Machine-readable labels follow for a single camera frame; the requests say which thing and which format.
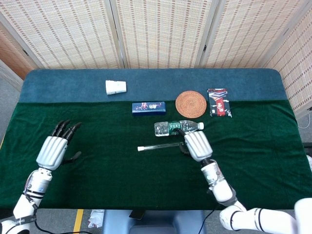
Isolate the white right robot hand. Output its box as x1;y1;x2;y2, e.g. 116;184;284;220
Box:
177;128;212;162

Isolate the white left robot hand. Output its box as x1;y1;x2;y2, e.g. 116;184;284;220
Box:
36;119;82;171

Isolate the clear glass test tube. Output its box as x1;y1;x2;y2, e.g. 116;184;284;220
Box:
142;142;183;151

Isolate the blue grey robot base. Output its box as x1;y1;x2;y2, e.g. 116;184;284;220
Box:
102;209;207;234

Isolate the clear water bottle green label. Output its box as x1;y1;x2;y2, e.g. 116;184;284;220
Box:
154;120;205;137

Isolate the round woven rattan coaster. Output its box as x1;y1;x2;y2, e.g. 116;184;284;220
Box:
175;90;208;119

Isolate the black red snack packet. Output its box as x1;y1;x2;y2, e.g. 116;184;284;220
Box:
207;88;234;118

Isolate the blue rectangular box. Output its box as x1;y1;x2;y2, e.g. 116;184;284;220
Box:
131;101;167;117

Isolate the blue table cover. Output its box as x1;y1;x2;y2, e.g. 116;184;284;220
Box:
19;68;287;104

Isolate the green velvet cloth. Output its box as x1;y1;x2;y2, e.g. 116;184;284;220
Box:
0;99;308;211

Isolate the crumpled white paper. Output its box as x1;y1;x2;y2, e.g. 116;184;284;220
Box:
88;209;105;229

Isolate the woven bamboo screen panel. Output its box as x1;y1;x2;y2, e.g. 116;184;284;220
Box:
263;4;312;117
0;0;122;70
109;0;219;70
198;0;307;69

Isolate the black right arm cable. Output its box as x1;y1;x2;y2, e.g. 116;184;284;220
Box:
199;206;220;234

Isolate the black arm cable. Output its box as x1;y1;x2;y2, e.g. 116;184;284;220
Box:
33;216;93;234
199;206;220;234

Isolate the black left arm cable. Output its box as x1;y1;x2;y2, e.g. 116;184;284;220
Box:
33;216;93;234

